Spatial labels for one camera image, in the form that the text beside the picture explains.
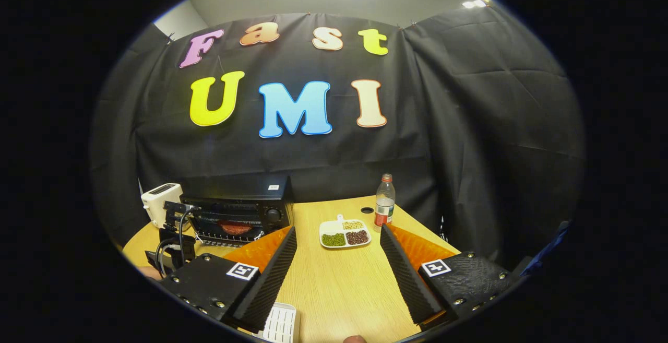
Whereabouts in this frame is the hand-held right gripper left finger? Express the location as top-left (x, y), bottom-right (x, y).
top-left (158, 226), bottom-right (298, 333)

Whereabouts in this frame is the clear bottle with red label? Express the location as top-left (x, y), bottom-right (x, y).
top-left (374, 173), bottom-right (396, 231)

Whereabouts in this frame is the white divided plate of beans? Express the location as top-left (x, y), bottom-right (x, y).
top-left (319, 214), bottom-right (372, 249)

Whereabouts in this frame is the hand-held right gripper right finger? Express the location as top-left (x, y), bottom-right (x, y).
top-left (379, 223), bottom-right (518, 328)

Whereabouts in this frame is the white toaster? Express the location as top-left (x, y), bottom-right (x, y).
top-left (141, 183), bottom-right (183, 229)

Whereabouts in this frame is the dark blue cloth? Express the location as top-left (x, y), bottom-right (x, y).
top-left (519, 220), bottom-right (570, 277)

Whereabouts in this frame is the black electric oven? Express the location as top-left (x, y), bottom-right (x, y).
top-left (179, 176), bottom-right (294, 249)

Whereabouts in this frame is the white ribbed tray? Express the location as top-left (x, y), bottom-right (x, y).
top-left (256, 302), bottom-right (302, 343)

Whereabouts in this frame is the black backdrop cloth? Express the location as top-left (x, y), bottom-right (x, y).
top-left (91, 6), bottom-right (585, 270)

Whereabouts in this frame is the red meat piece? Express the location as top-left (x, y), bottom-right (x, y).
top-left (217, 220), bottom-right (254, 236)

